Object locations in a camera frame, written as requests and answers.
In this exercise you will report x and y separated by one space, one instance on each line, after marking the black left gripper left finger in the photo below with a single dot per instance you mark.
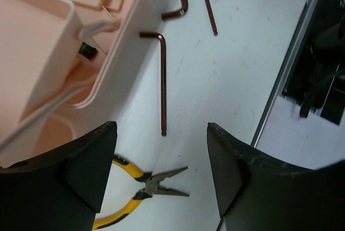
62 189

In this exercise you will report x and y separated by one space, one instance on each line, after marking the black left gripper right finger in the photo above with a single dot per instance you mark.
256 191

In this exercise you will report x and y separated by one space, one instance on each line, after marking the green black precision screwdriver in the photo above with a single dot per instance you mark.
88 51

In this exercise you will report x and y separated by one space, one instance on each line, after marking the pink plastic toolbox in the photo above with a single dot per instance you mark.
44 79

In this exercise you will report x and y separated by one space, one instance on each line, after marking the yellow pliers right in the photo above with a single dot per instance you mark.
151 187

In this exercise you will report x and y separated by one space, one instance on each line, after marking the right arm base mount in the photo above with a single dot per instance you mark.
316 80

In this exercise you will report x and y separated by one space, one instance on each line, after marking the aluminium table frame rail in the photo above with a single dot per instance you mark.
286 66

